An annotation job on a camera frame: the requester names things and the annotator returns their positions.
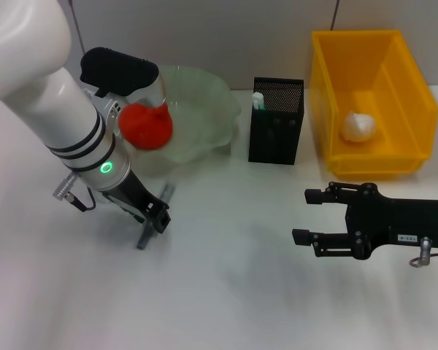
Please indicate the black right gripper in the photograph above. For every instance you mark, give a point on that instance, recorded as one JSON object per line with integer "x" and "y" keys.
{"x": 401, "y": 222}

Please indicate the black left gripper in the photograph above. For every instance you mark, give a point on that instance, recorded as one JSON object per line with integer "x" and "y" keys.
{"x": 138, "y": 193}

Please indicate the grey marker pen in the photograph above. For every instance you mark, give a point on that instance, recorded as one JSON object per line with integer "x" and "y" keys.
{"x": 168, "y": 193}

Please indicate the orange fruit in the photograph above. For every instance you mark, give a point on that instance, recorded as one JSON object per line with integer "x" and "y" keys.
{"x": 146, "y": 127}

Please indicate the white paper ball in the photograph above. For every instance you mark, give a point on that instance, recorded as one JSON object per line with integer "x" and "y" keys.
{"x": 357, "y": 127}

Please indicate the green pen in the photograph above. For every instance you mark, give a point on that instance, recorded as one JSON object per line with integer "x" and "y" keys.
{"x": 258, "y": 102}

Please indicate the black mesh pen holder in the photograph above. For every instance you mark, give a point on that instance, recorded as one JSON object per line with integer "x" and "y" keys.
{"x": 273, "y": 138}

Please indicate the green glass fruit plate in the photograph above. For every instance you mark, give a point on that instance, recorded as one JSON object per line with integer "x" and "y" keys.
{"x": 200, "y": 116}

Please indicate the yellow plastic bin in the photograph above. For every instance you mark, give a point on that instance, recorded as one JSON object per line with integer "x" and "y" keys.
{"x": 401, "y": 84}

